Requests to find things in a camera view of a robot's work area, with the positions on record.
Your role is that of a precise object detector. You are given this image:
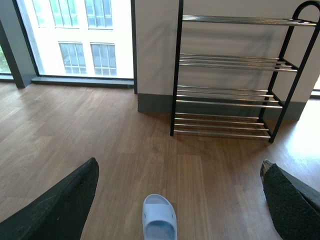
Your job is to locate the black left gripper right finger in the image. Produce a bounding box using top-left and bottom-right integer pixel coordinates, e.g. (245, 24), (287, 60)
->
(260, 159), (320, 240)

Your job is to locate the light blue slide slipper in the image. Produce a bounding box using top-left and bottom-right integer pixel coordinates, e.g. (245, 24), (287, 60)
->
(142, 194), (178, 240)

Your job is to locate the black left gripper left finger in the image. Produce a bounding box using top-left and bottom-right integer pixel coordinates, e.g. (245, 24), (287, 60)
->
(0, 157), (99, 240)

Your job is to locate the large glass window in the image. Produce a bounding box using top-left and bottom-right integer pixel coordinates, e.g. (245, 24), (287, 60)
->
(0, 0), (137, 89)

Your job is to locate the black metal shoe rack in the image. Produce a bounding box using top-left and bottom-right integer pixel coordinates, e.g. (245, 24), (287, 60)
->
(170, 0), (320, 143)

